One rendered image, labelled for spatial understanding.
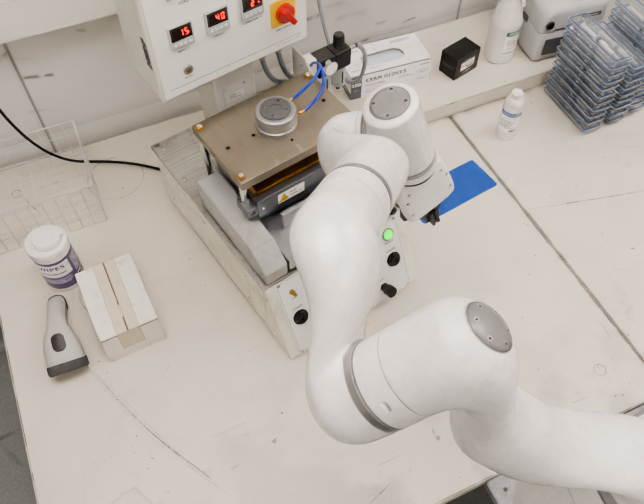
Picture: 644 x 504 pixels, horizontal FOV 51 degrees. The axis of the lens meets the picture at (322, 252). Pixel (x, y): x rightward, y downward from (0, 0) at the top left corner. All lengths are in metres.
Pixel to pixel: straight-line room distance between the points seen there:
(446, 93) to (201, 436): 1.07
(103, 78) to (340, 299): 1.21
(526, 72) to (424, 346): 1.41
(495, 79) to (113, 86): 1.00
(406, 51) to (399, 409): 1.32
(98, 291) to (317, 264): 0.85
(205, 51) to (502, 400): 0.86
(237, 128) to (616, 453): 0.84
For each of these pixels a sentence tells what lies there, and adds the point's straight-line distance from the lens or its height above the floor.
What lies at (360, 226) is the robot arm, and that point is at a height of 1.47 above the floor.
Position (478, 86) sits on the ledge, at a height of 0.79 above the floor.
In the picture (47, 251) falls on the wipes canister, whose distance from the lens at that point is 1.49.
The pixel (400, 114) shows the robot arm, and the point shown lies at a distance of 0.97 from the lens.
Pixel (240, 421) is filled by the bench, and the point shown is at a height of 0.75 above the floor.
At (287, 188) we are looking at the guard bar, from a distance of 1.26.
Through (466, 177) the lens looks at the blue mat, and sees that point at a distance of 1.72.
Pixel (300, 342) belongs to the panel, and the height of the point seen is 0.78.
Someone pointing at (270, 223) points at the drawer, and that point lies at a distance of 1.32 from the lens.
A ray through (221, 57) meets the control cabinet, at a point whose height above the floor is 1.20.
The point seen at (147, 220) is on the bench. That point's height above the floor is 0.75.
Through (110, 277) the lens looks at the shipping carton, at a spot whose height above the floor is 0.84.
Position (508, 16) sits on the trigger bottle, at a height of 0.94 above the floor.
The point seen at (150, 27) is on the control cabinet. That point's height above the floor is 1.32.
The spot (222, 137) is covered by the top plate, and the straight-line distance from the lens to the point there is 1.28.
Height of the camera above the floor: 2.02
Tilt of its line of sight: 55 degrees down
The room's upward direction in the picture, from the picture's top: straight up
